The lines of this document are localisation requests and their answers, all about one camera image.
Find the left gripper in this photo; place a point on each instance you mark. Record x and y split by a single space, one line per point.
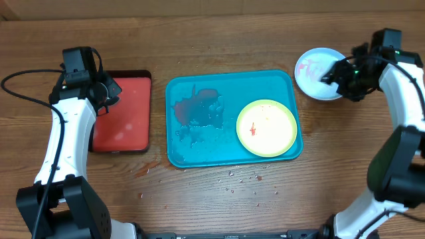
115 87

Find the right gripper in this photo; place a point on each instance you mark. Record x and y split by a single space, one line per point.
336 75

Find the light blue plate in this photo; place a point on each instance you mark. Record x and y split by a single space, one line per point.
311 67

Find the yellow-green plate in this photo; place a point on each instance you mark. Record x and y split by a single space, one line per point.
266 128

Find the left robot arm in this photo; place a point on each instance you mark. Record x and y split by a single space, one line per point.
61 203

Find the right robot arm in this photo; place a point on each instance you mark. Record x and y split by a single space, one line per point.
394 183

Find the dark red tray with water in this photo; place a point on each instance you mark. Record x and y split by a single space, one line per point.
125 128

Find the teal plastic serving tray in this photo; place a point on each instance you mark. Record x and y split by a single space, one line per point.
201 115

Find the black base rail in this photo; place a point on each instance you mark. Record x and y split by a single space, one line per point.
290 234

